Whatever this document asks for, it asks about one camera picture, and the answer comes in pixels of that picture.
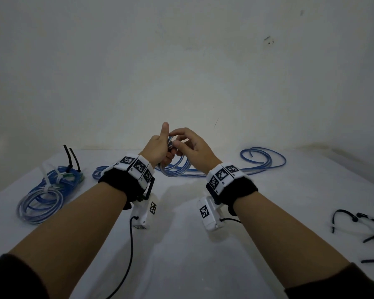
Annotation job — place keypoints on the black right wristband with markers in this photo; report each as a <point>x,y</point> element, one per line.
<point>233,188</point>

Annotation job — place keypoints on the white zip tie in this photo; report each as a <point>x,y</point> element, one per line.
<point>47,183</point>

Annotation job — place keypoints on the black wristband with markers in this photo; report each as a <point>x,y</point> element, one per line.
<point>233,188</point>
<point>127,179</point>

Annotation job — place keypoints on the person's right forearm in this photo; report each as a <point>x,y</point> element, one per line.
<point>286,236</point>

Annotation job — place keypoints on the person's left hand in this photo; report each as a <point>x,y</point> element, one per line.
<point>154,149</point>

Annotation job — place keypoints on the black left sleeve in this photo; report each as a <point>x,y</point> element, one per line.
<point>12,277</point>

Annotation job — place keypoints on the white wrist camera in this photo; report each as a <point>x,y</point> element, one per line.
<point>209,214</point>
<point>145,211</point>

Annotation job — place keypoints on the long blue plastic tube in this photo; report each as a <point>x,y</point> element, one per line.
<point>261,158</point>

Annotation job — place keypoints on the black right sleeve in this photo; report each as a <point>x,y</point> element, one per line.
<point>346,283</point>

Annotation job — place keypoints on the person's right hand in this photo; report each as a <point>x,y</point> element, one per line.
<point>199,152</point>

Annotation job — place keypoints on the black sleeve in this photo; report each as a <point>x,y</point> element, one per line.
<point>346,283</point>
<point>12,277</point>

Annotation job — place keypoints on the blue tube coil bundle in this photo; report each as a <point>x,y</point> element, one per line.
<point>65,180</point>

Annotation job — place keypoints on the clear blue tube coil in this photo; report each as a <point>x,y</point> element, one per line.
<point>29,211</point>

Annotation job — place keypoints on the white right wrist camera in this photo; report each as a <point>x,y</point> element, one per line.
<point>209,214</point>

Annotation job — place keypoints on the person's right thumb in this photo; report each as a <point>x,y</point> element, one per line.
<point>182,148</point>

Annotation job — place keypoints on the person's left thumb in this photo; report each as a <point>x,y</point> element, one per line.
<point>165,129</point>

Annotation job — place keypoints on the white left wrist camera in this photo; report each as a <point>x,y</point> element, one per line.
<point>145,211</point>

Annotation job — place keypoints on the black left wristband with markers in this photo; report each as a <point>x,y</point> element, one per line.
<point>127,179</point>

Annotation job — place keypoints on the person's left forearm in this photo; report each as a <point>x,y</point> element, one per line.
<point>71,233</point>

